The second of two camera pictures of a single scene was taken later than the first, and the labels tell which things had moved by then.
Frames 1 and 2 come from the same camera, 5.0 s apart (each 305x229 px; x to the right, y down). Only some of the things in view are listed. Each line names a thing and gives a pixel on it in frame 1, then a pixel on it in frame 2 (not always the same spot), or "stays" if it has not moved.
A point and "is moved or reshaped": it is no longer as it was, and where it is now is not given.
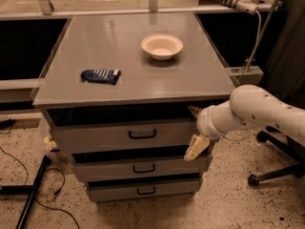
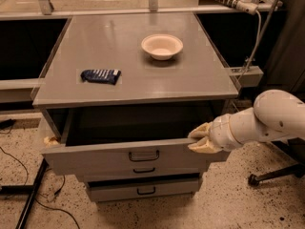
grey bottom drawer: (104, 191) stays
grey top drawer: (149, 133) is moved or reshaped
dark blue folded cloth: (107, 76) stays
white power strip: (244, 2) stays
